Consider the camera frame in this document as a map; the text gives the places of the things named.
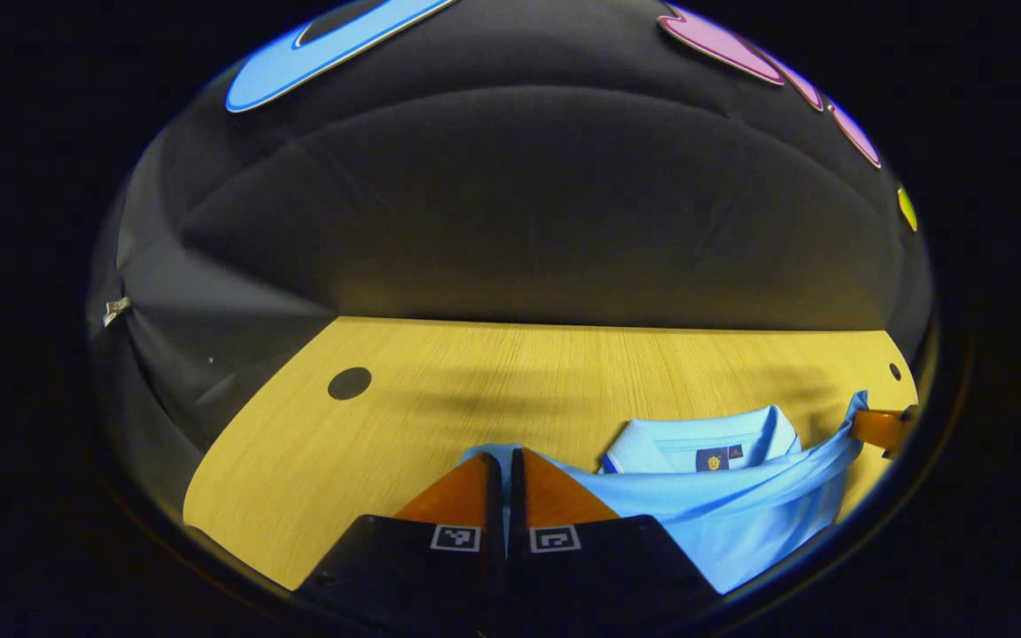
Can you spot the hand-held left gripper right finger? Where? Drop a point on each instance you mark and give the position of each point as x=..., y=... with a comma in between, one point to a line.
x=599, y=576

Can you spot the light blue T-shirt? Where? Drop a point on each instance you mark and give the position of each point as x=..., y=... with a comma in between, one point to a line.
x=723, y=523

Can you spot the black backdrop cloth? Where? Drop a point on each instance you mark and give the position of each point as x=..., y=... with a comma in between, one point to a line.
x=510, y=195

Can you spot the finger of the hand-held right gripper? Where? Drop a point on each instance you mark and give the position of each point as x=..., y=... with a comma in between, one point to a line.
x=883, y=427

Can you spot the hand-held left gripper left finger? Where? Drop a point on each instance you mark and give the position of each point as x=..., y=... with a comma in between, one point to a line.
x=422, y=576

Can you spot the silver clip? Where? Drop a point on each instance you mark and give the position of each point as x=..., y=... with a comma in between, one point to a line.
x=116, y=309

